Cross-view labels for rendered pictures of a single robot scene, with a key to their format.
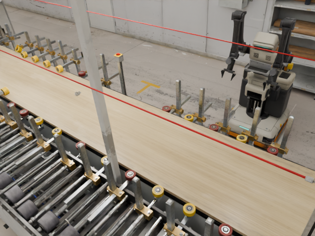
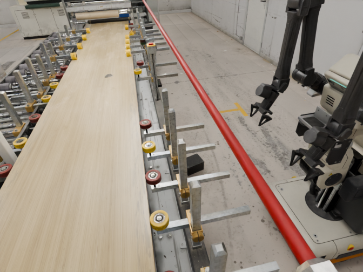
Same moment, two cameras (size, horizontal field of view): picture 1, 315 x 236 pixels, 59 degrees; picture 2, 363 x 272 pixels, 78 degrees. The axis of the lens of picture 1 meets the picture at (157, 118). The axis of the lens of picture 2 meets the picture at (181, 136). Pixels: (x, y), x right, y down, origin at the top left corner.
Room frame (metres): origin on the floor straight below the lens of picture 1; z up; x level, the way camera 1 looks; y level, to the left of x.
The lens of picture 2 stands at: (1.30, -1.11, 1.75)
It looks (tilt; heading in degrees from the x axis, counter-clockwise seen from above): 37 degrees down; 41
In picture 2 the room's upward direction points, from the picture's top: 3 degrees counter-clockwise
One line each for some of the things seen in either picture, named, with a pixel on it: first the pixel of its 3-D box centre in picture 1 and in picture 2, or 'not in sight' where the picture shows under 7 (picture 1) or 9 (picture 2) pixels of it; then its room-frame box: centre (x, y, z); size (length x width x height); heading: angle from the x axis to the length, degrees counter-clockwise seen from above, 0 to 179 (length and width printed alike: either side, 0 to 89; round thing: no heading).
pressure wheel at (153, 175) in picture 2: (213, 131); (154, 182); (1.80, -0.47, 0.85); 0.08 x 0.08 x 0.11
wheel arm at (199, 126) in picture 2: (177, 106); (174, 130); (2.27, -0.21, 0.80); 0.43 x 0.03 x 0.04; 140
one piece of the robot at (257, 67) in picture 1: (258, 72); (323, 133); (2.51, -1.07, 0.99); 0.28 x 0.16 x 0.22; 50
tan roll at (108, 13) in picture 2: not in sight; (108, 14); (4.25, 3.10, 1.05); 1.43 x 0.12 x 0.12; 140
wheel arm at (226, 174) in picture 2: (223, 123); (190, 181); (1.95, -0.60, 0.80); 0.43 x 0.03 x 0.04; 140
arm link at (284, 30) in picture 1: (282, 45); (360, 82); (2.24, -1.12, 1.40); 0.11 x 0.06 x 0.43; 50
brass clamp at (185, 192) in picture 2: (222, 127); (182, 185); (1.90, -0.58, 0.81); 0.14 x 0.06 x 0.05; 50
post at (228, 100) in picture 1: (226, 120); (183, 177); (1.89, -0.60, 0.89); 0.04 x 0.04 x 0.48; 50
